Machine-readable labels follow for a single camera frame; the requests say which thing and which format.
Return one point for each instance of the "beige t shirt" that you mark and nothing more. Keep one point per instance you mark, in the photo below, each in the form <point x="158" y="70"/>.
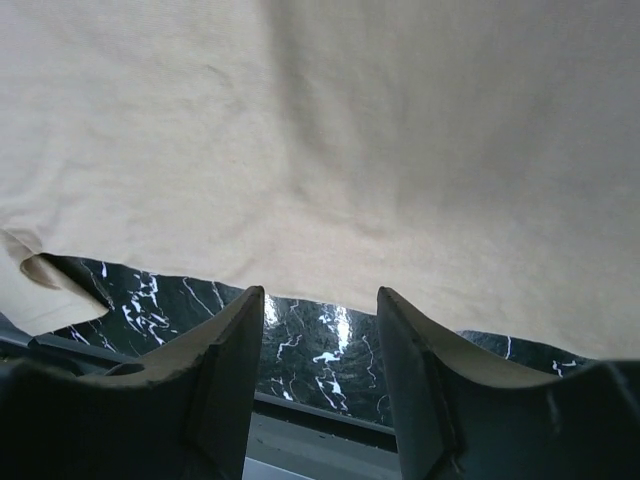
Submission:
<point x="480" y="157"/>

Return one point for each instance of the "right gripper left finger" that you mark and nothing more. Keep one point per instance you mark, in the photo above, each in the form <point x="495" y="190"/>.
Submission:
<point x="182" y="411"/>

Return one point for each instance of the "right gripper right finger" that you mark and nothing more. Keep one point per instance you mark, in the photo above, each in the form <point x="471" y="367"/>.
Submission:
<point x="461" y="412"/>

